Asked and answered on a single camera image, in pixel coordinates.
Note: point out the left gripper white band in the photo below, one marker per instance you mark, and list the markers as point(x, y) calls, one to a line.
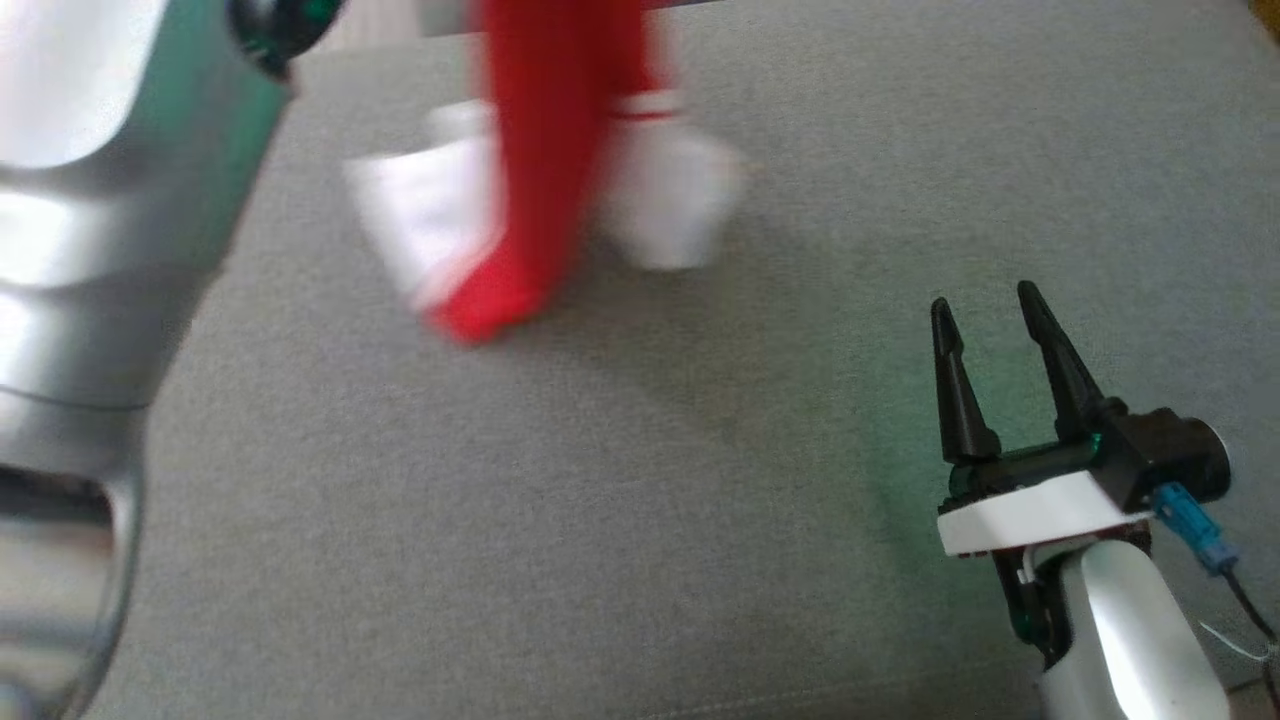
point(285, 25)

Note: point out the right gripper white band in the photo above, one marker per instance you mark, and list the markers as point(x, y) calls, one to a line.
point(1030, 515)

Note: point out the red and white garment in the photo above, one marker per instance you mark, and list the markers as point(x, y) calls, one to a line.
point(540, 150)

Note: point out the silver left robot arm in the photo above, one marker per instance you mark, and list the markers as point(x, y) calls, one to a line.
point(80, 250)

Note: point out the grey fabric sofa seat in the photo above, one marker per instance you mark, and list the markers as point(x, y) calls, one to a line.
point(700, 550)

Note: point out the mustard yellow cushion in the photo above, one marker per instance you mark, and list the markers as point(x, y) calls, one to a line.
point(1268, 15)

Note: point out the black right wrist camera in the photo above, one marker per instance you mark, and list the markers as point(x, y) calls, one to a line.
point(1185, 455)

